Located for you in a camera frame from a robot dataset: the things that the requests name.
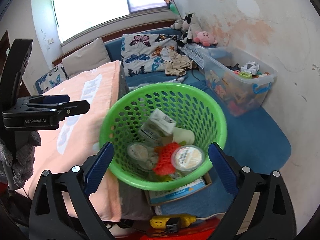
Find beige cushion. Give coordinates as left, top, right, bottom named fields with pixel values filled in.
left=62, top=38, right=111, bottom=78

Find pudding cup with lid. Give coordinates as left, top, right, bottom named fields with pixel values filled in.
left=171, top=145, right=204, bottom=174

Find pink round plush toy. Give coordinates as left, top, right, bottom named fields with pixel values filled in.
left=193, top=31, right=217, bottom=47

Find book under basket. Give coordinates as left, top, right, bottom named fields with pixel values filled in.
left=144, top=173, right=212, bottom=206

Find left gloved hand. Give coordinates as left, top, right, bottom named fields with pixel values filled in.
left=1, top=131, right=41, bottom=190

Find right butterfly pillow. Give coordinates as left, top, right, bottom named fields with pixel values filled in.
left=120, top=33, right=178, bottom=76

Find window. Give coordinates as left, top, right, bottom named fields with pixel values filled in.
left=52, top=0, right=166, bottom=42

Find white paper cup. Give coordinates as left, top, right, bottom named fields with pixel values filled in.
left=172, top=127, right=195, bottom=145

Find beige patterned clothes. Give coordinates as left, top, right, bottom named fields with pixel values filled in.
left=161, top=48, right=196, bottom=76

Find white toy car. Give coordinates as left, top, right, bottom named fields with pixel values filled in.
left=240, top=61, right=260, bottom=75

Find yellow power strip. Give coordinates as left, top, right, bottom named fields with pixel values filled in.
left=150, top=213, right=197, bottom=229

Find pink table blanket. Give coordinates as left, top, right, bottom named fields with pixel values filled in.
left=15, top=60, right=123, bottom=222

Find butterfly pillow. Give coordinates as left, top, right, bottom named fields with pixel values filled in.
left=35, top=63, right=69, bottom=94
left=120, top=33, right=178, bottom=76

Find left butterfly pillow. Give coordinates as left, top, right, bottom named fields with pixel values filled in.
left=35, top=63, right=69, bottom=94

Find red foam fruit net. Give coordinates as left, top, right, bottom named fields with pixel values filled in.
left=153, top=142, right=180, bottom=176

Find blue white checked cloth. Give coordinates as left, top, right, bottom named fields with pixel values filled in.
left=178, top=43, right=208, bottom=70

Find clear plastic toy bin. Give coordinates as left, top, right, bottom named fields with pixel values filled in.
left=203, top=47, right=277, bottom=116

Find white milk carton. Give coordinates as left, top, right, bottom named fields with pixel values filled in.
left=138, top=109, right=176, bottom=142

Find cow plush toy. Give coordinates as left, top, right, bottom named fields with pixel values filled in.
left=171, top=13, right=202, bottom=47

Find green plastic mesh basket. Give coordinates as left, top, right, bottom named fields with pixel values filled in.
left=99, top=82, right=228, bottom=191

